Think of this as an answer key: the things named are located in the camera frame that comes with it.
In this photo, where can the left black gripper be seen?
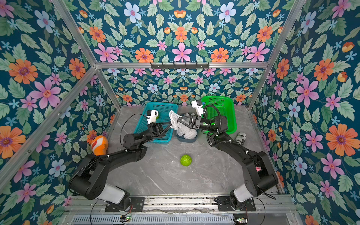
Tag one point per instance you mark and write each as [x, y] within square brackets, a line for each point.
[153, 131]

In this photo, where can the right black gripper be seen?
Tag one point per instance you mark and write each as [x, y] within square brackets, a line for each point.
[192, 121]

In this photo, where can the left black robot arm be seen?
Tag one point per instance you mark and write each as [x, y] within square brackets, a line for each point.
[90, 178]

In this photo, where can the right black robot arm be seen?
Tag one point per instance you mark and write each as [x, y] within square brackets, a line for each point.
[258, 172]

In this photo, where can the white foam net back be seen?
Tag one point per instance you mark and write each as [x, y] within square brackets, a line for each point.
[185, 131]

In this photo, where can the grey foam net tray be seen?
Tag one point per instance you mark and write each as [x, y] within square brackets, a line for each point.
[185, 140]

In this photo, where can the teal plastic basket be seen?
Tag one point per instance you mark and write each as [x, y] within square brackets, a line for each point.
[163, 110]

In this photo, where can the green plastic basket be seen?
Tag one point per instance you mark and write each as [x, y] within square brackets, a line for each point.
[226, 108]

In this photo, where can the patterned black white can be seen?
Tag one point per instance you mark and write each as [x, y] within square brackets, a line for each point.
[241, 138]

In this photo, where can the orange clownfish plush toy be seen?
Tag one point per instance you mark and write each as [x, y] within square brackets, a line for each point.
[99, 145]

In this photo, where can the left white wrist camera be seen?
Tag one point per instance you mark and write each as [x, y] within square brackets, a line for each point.
[151, 117]

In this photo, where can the black hook rail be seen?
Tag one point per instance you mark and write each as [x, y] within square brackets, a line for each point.
[185, 65]

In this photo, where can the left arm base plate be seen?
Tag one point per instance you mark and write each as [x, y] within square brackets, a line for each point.
[126, 205]

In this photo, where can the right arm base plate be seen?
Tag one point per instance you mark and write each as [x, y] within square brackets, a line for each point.
[230, 204]

